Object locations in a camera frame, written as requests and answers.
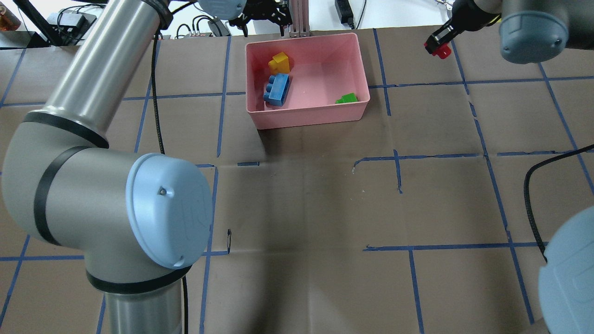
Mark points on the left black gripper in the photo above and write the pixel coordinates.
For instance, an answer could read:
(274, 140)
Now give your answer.
(260, 13)

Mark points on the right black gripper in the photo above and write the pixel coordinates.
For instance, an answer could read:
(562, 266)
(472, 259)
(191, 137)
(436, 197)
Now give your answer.
(468, 17)

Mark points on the red small block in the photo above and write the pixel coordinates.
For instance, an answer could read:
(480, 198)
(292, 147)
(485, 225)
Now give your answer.
(443, 51)

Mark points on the yellow two-stud block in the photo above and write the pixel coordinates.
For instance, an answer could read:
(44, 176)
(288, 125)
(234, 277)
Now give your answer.
(280, 64)

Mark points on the blue three-stud block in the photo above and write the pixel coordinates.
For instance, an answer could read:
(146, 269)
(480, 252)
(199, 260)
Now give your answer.
(276, 89)

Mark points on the green two-stud block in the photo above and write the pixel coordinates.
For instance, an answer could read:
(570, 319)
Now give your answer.
(347, 98)

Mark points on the pink plastic box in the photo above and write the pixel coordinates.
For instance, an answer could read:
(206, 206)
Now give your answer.
(323, 68)

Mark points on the black power adapter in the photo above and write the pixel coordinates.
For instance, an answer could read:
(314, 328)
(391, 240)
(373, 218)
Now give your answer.
(344, 10)

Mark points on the brown paper table cover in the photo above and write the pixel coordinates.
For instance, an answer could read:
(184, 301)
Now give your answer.
(408, 221)

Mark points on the black usb hub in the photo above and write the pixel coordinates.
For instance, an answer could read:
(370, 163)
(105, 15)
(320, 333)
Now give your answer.
(71, 23)

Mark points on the aluminium frame post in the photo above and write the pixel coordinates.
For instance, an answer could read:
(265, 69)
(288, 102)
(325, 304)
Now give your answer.
(300, 21)

